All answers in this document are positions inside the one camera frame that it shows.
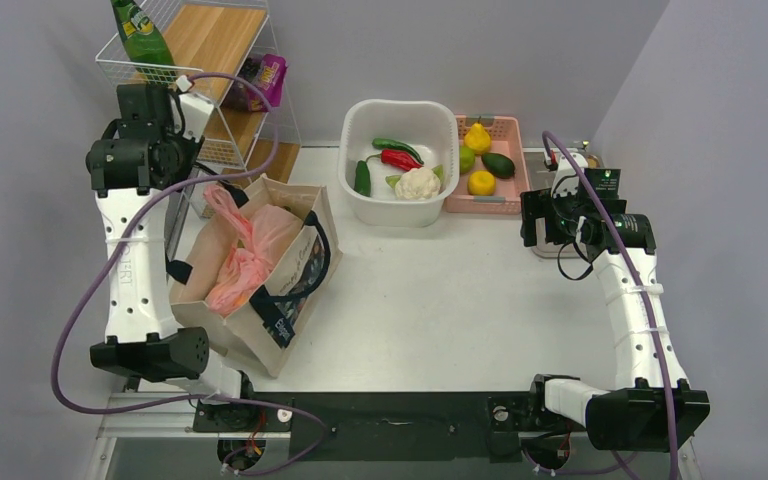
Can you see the white plastic tub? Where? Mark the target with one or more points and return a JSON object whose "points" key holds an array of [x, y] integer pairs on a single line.
{"points": [[429, 127]]}

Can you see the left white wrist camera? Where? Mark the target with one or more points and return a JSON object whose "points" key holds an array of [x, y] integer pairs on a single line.
{"points": [[192, 110]]}

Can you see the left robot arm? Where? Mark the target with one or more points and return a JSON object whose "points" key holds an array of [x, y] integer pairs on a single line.
{"points": [[142, 158]]}

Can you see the beige canvas tote bag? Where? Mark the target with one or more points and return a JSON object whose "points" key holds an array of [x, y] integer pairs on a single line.
{"points": [[262, 333]]}

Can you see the green glass bottle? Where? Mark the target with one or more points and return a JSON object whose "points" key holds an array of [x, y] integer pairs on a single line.
{"points": [[141, 40]]}

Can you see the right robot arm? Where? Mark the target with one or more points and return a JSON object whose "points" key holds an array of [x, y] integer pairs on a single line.
{"points": [[652, 407]]}

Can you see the pink plastic basket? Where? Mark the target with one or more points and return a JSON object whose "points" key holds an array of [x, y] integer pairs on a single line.
{"points": [[506, 141]]}

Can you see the white cauliflower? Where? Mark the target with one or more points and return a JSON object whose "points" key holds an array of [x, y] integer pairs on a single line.
{"points": [[418, 184]]}

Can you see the yellow lemon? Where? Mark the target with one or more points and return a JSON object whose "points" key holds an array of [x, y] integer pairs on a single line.
{"points": [[481, 183]]}

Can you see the metal tray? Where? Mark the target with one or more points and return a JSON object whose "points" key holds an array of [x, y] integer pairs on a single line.
{"points": [[591, 195]]}

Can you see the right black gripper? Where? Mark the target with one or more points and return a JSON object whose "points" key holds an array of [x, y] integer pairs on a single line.
{"points": [[541, 204]]}

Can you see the dark green cucumber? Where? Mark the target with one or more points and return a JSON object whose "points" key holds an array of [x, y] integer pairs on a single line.
{"points": [[362, 181]]}

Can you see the white wire wooden shelf rack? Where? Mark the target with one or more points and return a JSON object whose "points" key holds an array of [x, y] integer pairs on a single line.
{"points": [[220, 38]]}

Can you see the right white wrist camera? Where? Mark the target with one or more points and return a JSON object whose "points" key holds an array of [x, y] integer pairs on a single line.
{"points": [[566, 181]]}

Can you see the green lime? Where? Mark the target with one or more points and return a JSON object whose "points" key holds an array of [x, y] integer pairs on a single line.
{"points": [[467, 158]]}

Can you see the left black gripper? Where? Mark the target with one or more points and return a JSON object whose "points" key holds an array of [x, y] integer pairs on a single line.
{"points": [[171, 133]]}

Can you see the red chili pepper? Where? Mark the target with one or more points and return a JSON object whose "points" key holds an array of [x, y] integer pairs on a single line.
{"points": [[397, 159]]}

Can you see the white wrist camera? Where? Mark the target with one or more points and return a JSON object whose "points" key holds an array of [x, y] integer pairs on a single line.
{"points": [[566, 181], [192, 110]]}

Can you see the yellow pear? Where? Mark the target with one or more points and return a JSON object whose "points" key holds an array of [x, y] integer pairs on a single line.
{"points": [[478, 139]]}

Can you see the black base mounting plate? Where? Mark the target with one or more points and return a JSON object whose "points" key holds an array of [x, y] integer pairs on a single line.
{"points": [[407, 426]]}

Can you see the dark green avocado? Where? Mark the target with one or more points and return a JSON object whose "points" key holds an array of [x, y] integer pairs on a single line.
{"points": [[499, 165]]}

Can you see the purple snack packet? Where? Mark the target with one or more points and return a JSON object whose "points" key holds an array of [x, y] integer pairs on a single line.
{"points": [[265, 72]]}

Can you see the pink plastic grocery bag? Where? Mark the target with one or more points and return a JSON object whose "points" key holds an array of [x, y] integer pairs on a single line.
{"points": [[258, 242]]}

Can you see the long green chili pepper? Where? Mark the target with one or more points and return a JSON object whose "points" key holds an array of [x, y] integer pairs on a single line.
{"points": [[385, 143]]}

